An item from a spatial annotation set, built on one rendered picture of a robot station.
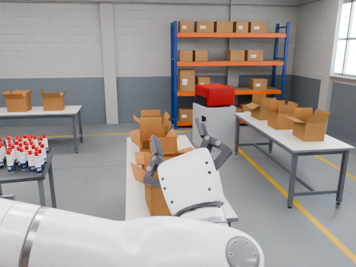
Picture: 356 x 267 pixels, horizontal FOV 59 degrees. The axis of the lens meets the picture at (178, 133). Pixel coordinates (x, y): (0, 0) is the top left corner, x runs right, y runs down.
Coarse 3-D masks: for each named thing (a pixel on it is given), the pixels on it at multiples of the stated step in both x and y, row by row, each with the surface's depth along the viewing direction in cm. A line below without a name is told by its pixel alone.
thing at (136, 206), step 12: (132, 144) 396; (180, 144) 396; (132, 156) 352; (132, 180) 290; (132, 192) 266; (144, 192) 266; (132, 204) 246; (144, 204) 246; (228, 204) 246; (132, 216) 229; (144, 216) 229; (228, 216) 229
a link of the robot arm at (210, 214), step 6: (192, 210) 50; (198, 210) 49; (204, 210) 49; (210, 210) 49; (216, 210) 49; (222, 210) 51; (186, 216) 49; (192, 216) 48; (198, 216) 48; (204, 216) 48; (210, 216) 48; (216, 216) 49; (222, 216) 50; (216, 222) 48; (222, 222) 49
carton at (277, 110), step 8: (272, 104) 489; (280, 104) 490; (288, 104) 486; (296, 104) 463; (272, 112) 475; (280, 112) 457; (288, 112) 458; (272, 120) 475; (280, 120) 461; (288, 120) 462; (280, 128) 464; (288, 128) 465
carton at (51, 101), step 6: (42, 90) 609; (42, 96) 587; (48, 96) 589; (54, 96) 591; (60, 96) 594; (48, 102) 594; (54, 102) 595; (60, 102) 598; (48, 108) 596; (54, 108) 598; (60, 108) 601
